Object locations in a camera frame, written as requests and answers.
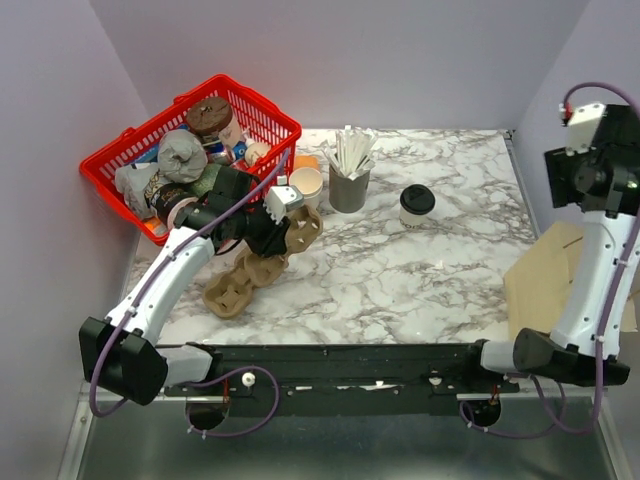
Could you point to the orange sponge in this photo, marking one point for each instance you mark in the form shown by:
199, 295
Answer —
305, 161

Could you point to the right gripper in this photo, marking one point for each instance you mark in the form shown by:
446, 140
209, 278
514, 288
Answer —
562, 188

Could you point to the cardboard cup carrier tray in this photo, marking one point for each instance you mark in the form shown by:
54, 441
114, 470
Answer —
228, 294

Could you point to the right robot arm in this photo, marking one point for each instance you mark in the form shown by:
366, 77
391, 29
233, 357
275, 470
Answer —
598, 170

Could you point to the white crumpled paper wrapper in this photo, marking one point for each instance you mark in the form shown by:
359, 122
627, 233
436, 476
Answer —
131, 181

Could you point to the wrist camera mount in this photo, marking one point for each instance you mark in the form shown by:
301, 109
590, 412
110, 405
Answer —
581, 124
282, 198

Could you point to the grey crumpled paper bag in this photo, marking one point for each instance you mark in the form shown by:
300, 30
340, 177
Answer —
181, 156

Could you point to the black printed paper cup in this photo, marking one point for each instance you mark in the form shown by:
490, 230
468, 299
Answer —
166, 199

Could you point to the green avocado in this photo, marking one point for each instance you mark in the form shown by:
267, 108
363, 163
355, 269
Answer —
206, 181

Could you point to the white paper cup stack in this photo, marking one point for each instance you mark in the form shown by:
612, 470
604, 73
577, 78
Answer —
309, 181

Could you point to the red plastic basket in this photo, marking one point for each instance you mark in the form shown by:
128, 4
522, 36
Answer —
270, 136

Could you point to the brown lidded ice cream tub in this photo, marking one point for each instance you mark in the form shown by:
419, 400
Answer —
209, 116

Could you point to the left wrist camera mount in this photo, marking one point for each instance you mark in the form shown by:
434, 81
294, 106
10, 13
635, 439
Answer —
282, 198

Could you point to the white paper straws bundle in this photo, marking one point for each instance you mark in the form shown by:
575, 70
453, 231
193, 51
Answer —
352, 155

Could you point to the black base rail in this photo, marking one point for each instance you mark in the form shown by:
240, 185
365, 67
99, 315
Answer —
349, 380

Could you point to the black coffee cup lid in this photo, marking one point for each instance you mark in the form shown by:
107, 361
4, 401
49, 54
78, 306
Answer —
417, 199

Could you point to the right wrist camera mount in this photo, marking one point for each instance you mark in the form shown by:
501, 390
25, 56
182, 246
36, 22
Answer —
581, 124

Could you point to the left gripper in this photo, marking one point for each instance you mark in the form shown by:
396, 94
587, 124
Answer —
273, 243

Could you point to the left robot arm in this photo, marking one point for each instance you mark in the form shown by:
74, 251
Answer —
119, 353

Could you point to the grey straw holder cup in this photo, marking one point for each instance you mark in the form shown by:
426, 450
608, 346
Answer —
346, 195

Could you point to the brown paper bag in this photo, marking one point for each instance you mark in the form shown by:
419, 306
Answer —
567, 266

